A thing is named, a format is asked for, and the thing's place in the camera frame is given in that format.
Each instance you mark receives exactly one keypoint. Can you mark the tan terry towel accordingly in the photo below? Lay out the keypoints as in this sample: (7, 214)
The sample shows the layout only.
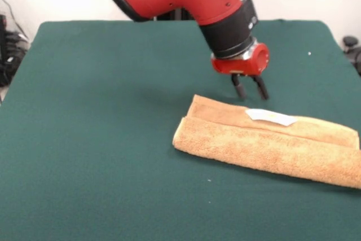
(253, 148)

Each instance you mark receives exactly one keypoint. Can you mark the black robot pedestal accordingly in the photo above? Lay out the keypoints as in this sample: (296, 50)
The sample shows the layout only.
(177, 15)

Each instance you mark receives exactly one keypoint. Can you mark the dark grey stand base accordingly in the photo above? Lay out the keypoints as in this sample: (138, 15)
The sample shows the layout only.
(11, 63)
(349, 40)

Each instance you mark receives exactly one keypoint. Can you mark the dark green table cloth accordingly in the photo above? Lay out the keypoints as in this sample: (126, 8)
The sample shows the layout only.
(84, 111)

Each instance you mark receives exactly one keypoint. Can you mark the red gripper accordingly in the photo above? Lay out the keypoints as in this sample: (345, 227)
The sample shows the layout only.
(245, 64)

